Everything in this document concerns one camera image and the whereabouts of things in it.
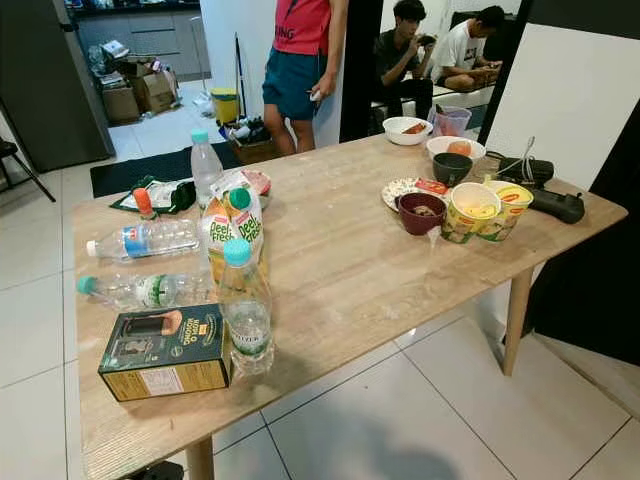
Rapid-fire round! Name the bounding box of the black folding chair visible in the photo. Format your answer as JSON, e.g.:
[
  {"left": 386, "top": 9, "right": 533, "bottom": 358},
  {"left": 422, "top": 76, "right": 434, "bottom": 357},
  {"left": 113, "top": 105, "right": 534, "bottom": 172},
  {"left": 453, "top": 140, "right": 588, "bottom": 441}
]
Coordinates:
[{"left": 0, "top": 138, "right": 58, "bottom": 204}]

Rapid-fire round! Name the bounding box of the clear bottle blue label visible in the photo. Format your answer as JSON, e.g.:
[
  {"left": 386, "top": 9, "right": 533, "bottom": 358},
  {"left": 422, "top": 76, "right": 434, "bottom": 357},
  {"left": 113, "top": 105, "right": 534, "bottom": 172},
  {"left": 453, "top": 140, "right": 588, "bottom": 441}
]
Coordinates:
[{"left": 86, "top": 219, "right": 203, "bottom": 261}]

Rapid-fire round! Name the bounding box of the small orange cap bottle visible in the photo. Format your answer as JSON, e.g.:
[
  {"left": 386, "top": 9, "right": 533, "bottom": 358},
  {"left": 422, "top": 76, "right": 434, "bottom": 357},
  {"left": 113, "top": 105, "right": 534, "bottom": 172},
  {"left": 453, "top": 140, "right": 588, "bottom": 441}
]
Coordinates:
[{"left": 132, "top": 187, "right": 158, "bottom": 219}]

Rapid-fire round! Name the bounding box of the black floor mat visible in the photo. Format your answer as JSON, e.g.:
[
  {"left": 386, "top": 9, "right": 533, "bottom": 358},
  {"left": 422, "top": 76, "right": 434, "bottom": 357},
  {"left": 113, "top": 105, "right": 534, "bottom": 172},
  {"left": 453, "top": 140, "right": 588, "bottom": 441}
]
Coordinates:
[{"left": 90, "top": 143, "right": 199, "bottom": 198}]

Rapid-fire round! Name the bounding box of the clear bottle green label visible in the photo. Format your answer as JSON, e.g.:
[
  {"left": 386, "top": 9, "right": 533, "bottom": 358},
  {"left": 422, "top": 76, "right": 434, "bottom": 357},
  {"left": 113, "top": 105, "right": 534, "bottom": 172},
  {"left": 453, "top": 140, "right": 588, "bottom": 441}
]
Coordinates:
[{"left": 75, "top": 273, "right": 221, "bottom": 311}]

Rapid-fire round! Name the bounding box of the dark green snack packet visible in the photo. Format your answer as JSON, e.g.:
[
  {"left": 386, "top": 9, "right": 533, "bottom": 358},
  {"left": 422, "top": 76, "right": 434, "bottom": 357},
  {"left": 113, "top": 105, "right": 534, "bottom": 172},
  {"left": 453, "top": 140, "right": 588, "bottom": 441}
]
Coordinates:
[{"left": 110, "top": 176, "right": 197, "bottom": 217}]

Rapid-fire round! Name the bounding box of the dark green printed box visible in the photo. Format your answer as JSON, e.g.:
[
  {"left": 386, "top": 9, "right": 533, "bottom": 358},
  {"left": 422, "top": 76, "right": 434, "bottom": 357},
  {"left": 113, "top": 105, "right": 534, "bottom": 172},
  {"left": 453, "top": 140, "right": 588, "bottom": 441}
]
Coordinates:
[{"left": 98, "top": 304, "right": 233, "bottom": 403}]

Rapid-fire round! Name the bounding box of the tall clear bottle teal cap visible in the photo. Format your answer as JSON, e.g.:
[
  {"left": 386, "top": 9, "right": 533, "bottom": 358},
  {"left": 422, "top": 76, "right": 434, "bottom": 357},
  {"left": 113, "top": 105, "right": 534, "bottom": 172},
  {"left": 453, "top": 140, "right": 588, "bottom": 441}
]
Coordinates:
[{"left": 190, "top": 129, "right": 224, "bottom": 213}]

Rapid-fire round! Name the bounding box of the Peel Fresh juice carton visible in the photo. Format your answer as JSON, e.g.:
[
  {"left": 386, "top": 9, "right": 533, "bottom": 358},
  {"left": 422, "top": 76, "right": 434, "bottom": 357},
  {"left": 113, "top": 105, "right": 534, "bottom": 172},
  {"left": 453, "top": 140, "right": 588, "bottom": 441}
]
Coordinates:
[{"left": 202, "top": 187, "right": 266, "bottom": 286}]

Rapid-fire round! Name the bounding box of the grey kitchen counter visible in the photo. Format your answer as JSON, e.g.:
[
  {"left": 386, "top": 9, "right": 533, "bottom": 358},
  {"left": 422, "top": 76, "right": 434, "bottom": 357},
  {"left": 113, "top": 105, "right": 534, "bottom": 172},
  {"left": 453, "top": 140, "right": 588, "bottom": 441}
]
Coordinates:
[{"left": 72, "top": 0, "right": 211, "bottom": 86}]

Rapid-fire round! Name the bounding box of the yellow waste bin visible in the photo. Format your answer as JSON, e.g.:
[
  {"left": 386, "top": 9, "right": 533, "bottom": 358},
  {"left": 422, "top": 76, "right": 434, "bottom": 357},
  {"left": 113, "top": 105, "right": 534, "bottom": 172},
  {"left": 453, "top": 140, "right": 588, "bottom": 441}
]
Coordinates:
[{"left": 210, "top": 87, "right": 241, "bottom": 127}]

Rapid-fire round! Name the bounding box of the red white carton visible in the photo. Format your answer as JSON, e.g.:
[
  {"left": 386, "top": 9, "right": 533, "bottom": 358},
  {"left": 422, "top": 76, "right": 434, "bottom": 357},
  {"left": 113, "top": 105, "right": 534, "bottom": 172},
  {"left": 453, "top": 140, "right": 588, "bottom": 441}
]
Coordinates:
[{"left": 222, "top": 168, "right": 273, "bottom": 206}]

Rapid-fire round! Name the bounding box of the person in red shirt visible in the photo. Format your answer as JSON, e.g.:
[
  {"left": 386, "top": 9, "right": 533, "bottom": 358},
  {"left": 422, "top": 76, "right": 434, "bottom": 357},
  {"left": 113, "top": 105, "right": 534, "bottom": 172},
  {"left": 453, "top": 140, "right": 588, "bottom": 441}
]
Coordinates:
[{"left": 262, "top": 0, "right": 349, "bottom": 156}]

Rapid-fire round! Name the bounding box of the light wooden table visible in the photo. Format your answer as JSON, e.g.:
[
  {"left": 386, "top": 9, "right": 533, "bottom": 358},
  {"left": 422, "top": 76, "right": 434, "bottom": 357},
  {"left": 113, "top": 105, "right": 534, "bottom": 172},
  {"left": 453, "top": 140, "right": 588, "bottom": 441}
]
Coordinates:
[{"left": 72, "top": 130, "right": 629, "bottom": 480}]

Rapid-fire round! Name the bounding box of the patterned plate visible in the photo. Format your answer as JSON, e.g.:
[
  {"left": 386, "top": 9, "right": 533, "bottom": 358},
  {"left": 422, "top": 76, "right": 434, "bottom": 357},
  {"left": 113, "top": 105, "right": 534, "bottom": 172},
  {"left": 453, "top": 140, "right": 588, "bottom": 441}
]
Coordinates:
[{"left": 381, "top": 176, "right": 451, "bottom": 213}]

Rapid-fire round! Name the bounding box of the white bowl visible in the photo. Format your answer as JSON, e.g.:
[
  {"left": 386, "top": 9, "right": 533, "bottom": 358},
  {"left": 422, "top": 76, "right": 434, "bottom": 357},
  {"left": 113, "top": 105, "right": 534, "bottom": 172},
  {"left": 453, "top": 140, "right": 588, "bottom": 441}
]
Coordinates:
[
  {"left": 382, "top": 116, "right": 434, "bottom": 147},
  {"left": 425, "top": 136, "right": 486, "bottom": 163}
]

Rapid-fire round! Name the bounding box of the maroon bowl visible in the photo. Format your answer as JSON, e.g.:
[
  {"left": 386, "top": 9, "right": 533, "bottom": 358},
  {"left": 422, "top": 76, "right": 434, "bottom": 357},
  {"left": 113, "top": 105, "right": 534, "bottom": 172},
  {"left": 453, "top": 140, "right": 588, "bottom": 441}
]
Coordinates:
[{"left": 397, "top": 191, "right": 448, "bottom": 237}]

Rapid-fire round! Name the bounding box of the red snack packet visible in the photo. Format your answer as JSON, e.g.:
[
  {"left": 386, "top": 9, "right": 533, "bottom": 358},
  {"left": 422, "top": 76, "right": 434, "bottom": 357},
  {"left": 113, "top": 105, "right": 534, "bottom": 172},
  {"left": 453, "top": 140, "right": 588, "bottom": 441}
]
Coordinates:
[{"left": 412, "top": 177, "right": 449, "bottom": 196}]

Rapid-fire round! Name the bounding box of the seated person black shirt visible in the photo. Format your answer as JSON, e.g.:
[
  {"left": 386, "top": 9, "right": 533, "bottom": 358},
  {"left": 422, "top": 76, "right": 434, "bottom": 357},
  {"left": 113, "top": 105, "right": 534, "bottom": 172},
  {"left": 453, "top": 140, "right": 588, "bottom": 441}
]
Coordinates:
[{"left": 372, "top": 0, "right": 436, "bottom": 121}]

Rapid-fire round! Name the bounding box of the dark green bowl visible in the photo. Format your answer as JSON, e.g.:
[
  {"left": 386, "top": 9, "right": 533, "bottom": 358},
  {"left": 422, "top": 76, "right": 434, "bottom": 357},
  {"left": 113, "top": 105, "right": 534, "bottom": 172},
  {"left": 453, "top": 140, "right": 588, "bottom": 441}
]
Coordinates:
[{"left": 432, "top": 152, "right": 474, "bottom": 187}]

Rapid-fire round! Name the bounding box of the clear plastic jug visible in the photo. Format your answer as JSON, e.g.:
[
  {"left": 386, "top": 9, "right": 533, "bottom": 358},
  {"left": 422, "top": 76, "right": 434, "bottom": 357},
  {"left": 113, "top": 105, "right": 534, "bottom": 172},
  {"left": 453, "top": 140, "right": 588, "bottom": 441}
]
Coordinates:
[{"left": 430, "top": 104, "right": 473, "bottom": 139}]

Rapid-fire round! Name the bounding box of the yellow noodle cup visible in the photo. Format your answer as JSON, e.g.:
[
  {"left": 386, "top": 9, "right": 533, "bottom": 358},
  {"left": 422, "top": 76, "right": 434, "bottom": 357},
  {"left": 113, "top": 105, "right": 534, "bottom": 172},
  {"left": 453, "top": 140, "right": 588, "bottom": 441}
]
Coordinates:
[
  {"left": 441, "top": 182, "right": 504, "bottom": 245},
  {"left": 485, "top": 179, "right": 535, "bottom": 243}
]

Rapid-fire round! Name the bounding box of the white bench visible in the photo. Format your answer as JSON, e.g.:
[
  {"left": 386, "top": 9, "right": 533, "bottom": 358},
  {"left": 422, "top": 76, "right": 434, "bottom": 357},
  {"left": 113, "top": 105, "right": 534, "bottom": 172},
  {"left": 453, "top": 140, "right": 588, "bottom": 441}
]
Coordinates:
[{"left": 370, "top": 85, "right": 501, "bottom": 126}]

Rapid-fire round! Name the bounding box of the seated person white shirt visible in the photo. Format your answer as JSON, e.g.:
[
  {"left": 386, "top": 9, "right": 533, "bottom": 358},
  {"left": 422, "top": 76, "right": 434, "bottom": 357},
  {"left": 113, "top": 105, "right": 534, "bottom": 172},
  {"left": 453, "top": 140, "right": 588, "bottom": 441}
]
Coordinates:
[{"left": 430, "top": 5, "right": 506, "bottom": 93}]

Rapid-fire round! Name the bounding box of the black handheld device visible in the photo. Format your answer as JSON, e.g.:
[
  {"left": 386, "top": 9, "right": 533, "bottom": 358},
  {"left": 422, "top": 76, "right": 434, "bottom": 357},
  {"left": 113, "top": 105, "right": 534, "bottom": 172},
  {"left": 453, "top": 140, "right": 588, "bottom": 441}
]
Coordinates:
[{"left": 528, "top": 187, "right": 587, "bottom": 225}]

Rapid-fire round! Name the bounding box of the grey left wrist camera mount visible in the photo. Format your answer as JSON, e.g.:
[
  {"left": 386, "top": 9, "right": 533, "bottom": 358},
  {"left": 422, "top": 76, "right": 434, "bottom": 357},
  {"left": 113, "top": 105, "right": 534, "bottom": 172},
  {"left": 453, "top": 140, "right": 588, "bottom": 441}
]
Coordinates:
[{"left": 128, "top": 460, "right": 187, "bottom": 480}]

